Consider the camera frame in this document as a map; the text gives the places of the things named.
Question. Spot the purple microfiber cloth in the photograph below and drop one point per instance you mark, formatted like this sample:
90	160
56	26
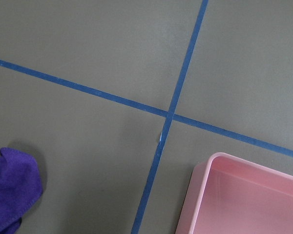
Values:
20	187

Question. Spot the pink plastic bin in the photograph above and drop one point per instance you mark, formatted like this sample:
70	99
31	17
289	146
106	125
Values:
230	195

